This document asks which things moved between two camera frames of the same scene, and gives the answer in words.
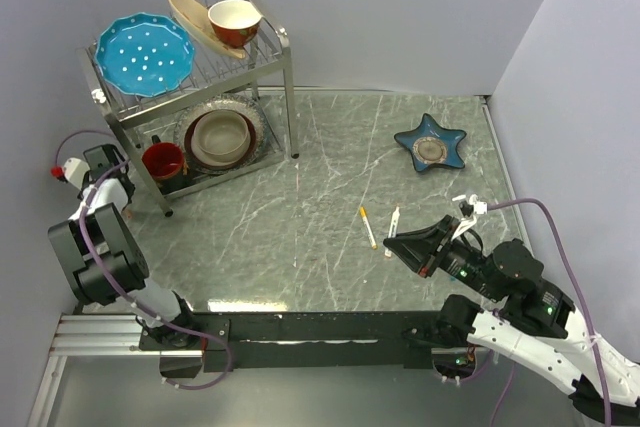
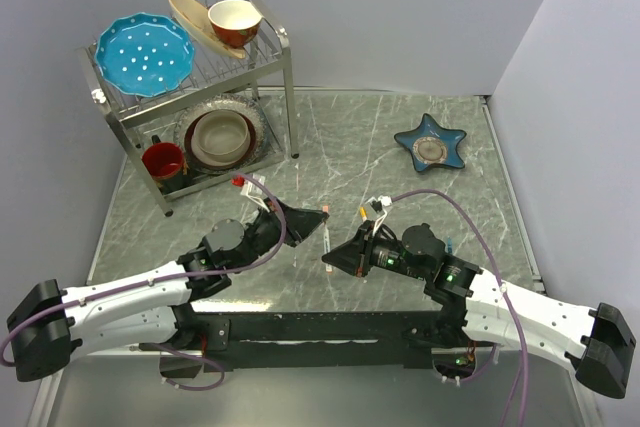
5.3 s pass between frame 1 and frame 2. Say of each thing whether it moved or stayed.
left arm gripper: moved
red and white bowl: stayed
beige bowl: stayed
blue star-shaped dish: stayed
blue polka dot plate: stayed
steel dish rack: stayed
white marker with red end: moved
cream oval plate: stayed
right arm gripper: moved
